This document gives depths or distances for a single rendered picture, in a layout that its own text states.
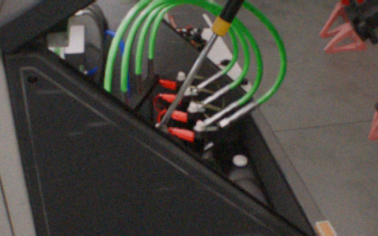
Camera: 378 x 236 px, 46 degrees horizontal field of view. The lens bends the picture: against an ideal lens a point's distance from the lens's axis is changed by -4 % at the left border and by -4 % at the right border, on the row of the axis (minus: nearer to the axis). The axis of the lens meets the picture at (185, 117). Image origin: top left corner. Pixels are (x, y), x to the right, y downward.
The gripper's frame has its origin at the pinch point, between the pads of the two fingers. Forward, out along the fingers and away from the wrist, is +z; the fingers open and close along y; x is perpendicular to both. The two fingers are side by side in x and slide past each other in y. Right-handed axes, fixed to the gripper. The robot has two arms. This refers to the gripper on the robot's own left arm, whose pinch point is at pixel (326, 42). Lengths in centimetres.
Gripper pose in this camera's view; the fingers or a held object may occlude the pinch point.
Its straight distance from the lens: 98.1
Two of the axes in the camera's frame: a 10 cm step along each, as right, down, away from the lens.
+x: 6.9, 5.0, 5.2
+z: -7.2, 4.7, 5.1
